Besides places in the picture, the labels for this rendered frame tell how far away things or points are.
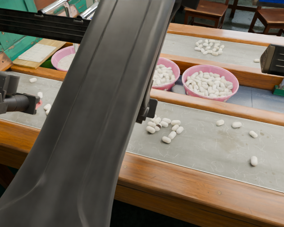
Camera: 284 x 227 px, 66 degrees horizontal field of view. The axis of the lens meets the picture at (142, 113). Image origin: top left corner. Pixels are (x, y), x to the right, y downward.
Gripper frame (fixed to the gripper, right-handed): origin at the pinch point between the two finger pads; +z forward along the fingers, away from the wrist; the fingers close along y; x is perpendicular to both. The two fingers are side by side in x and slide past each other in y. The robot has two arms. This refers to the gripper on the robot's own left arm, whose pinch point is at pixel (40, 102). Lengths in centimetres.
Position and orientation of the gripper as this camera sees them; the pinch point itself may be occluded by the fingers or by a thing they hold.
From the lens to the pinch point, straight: 95.2
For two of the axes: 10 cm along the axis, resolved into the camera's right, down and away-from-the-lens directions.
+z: 2.3, -0.5, 9.7
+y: -9.5, -2.1, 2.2
